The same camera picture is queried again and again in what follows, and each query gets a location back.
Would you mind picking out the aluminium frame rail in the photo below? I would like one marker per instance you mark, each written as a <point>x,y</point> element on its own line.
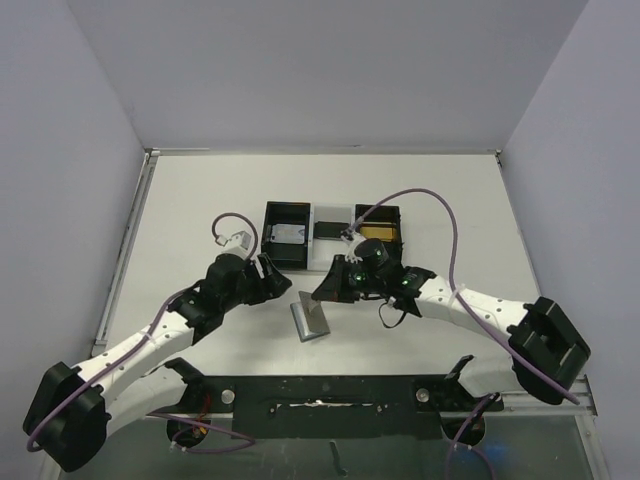
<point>522,402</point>

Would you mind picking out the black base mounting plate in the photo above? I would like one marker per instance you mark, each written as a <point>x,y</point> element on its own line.
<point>328,407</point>

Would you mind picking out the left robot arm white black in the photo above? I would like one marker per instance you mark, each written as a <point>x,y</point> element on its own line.
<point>76,409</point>

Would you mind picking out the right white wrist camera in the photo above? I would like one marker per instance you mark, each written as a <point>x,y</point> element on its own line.
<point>352,241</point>

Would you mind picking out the silver card in left bin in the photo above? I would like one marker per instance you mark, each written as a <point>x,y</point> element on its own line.
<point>291,234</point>

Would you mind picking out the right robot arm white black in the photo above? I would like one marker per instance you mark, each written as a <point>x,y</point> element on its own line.
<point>545,352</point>

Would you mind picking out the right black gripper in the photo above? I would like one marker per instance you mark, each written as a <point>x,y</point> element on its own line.
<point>341,281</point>

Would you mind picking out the black card in middle bin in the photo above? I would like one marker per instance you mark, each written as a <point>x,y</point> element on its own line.
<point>325,230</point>

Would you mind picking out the gold card in right bin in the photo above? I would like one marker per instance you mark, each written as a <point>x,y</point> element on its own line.
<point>383,232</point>

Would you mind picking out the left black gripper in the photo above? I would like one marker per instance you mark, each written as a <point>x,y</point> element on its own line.
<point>260,282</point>

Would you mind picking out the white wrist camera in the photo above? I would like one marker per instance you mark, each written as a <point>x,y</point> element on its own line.
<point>352,241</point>
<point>238,244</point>

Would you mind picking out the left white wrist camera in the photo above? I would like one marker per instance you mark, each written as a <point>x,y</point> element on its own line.
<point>238,244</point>

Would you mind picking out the grey leather card holder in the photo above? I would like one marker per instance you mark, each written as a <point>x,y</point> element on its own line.
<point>309,318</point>

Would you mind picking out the black white three-bin tray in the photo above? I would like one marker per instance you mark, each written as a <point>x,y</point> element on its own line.
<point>316,255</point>

